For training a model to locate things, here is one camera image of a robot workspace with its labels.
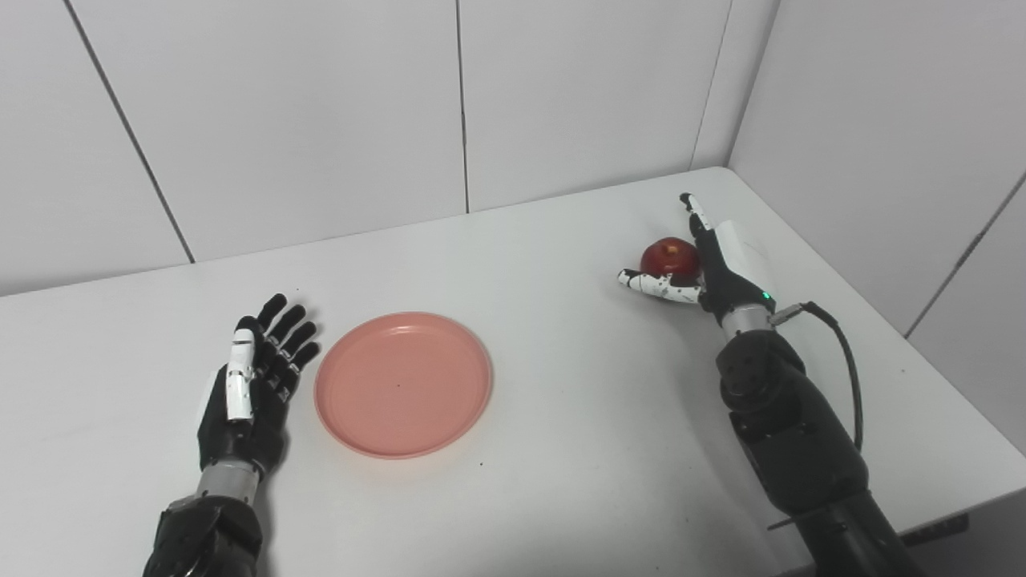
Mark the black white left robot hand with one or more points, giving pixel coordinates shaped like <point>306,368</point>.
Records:
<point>240,441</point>

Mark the pink round plate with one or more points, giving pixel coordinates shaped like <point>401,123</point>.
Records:
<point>403,385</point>

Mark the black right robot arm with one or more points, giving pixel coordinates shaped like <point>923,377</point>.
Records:
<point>801,441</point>

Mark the black table frame rail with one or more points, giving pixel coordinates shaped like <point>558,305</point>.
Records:
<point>938,531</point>

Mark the red apple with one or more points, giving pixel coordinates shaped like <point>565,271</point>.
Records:
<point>669,256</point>

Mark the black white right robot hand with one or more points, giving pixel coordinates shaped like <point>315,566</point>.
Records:
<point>729,280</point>

